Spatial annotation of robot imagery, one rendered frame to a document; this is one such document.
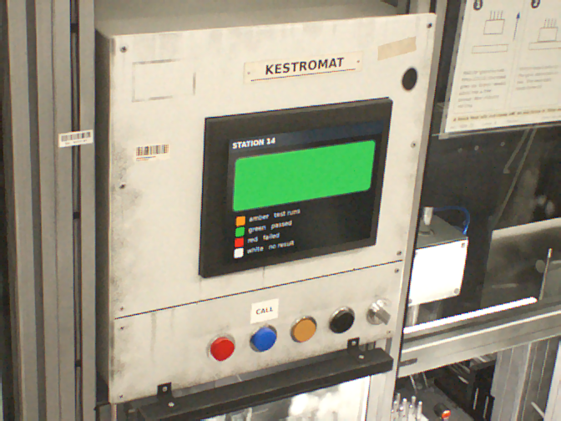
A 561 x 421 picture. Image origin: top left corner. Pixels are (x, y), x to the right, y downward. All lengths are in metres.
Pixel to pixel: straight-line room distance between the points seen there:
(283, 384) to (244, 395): 0.06
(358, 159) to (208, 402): 0.35
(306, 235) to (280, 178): 0.09
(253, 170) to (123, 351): 0.27
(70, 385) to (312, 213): 0.36
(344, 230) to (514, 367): 0.78
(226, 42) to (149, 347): 0.38
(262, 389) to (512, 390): 0.79
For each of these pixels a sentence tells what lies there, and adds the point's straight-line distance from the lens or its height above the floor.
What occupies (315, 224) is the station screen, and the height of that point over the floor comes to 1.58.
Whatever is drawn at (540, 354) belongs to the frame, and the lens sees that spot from 2.01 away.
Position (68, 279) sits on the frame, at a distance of 1.21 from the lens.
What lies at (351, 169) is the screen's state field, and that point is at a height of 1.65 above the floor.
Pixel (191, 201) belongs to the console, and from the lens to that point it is 1.22.
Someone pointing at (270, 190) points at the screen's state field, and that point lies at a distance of 1.23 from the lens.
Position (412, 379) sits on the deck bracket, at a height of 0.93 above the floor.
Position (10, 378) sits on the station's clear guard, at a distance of 1.28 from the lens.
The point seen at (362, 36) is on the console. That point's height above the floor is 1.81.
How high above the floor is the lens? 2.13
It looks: 25 degrees down
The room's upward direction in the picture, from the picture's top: 4 degrees clockwise
